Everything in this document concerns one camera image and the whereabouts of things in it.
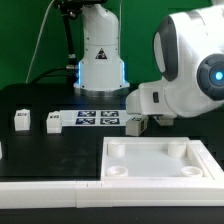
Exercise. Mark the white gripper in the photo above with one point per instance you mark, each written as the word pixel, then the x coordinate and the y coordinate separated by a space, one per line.
pixel 149 99

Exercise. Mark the white square table top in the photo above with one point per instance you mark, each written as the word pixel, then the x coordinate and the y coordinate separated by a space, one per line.
pixel 145 158

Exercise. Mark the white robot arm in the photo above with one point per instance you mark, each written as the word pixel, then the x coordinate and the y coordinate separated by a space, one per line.
pixel 189 52

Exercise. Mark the white base tag plate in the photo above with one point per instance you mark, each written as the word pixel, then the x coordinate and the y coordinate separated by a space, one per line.
pixel 94 118

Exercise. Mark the white L-shaped obstacle fence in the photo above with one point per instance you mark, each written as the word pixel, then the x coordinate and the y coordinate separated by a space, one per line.
pixel 112 193

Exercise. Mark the white part left edge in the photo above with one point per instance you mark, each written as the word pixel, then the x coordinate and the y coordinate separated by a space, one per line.
pixel 1 154

